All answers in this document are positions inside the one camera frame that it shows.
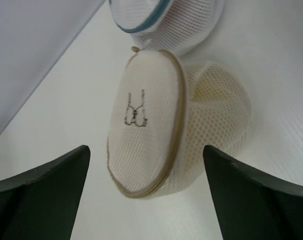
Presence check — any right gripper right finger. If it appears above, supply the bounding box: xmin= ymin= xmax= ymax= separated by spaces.
xmin=203 ymin=145 xmax=303 ymax=240

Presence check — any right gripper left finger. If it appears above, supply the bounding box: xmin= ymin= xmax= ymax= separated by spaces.
xmin=0 ymin=145 xmax=91 ymax=240

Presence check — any beige mesh laundry bag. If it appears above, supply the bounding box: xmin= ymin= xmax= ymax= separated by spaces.
xmin=107 ymin=47 xmax=253 ymax=199

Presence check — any white blue-rimmed laundry bag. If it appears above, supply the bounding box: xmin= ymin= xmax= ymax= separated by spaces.
xmin=108 ymin=0 xmax=224 ymax=55

